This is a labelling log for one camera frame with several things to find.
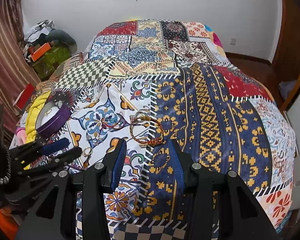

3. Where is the orange braided bracelet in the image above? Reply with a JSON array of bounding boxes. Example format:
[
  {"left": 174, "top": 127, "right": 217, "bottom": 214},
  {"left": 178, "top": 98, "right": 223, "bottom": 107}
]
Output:
[{"left": 129, "top": 114, "right": 165, "bottom": 147}]

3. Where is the red string bracelet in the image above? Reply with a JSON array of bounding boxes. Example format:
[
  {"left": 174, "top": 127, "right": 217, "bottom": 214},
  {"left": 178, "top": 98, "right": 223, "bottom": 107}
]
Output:
[{"left": 99, "top": 113, "right": 131, "bottom": 132}]

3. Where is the purple heart-shaped jewelry box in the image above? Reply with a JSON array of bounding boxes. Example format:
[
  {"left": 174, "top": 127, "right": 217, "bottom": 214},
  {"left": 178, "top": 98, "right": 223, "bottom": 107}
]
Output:
[{"left": 35, "top": 101, "right": 71, "bottom": 139}]

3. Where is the pink plush item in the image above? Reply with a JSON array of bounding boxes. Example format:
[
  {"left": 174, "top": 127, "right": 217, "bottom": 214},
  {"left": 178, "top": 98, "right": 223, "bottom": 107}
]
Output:
[{"left": 15, "top": 127, "right": 26, "bottom": 146}]

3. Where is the yellow fleece blanket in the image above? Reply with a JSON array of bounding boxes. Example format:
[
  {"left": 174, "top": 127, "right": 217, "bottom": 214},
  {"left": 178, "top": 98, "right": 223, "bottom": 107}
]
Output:
[{"left": 25, "top": 91, "right": 51, "bottom": 143}]

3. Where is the red and white box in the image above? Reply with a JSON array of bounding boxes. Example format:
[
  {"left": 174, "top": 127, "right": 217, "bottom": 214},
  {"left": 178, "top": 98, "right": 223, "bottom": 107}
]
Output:
[{"left": 13, "top": 83, "right": 36, "bottom": 112}]

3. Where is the striped brown curtain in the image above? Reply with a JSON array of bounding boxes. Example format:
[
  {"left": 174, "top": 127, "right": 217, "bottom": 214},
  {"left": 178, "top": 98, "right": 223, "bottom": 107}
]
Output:
[{"left": 0, "top": 0, "right": 40, "bottom": 134}]

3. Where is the colourful patchwork bedspread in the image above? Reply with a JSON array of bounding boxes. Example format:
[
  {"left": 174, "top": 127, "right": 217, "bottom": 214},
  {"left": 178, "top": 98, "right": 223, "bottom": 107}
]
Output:
[{"left": 50, "top": 20, "right": 296, "bottom": 239}]

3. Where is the green patterned covered stand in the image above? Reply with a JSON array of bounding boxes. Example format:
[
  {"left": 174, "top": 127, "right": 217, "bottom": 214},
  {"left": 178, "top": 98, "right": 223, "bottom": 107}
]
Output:
[{"left": 32, "top": 45, "right": 71, "bottom": 81}]

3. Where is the orange shoe box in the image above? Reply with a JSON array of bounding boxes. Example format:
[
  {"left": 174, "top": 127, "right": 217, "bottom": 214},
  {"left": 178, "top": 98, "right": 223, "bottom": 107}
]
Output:
[{"left": 31, "top": 42, "right": 51, "bottom": 62}]

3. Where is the pile of grey clothes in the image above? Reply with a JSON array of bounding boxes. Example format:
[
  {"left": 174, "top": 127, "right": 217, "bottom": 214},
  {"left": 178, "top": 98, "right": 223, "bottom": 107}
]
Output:
[{"left": 24, "top": 20, "right": 77, "bottom": 54}]

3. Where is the wooden door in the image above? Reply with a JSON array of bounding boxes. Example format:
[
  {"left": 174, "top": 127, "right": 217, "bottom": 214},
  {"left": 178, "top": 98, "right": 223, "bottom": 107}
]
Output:
[{"left": 271, "top": 0, "right": 300, "bottom": 83}]

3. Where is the black white braided cord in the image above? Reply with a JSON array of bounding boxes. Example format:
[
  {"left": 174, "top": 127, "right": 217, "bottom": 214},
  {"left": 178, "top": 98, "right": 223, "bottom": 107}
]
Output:
[{"left": 0, "top": 146, "right": 12, "bottom": 185}]

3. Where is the white wall socket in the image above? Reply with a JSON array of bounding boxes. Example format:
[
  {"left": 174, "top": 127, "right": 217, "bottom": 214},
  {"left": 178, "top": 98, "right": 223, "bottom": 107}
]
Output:
[{"left": 230, "top": 38, "right": 236, "bottom": 45}]

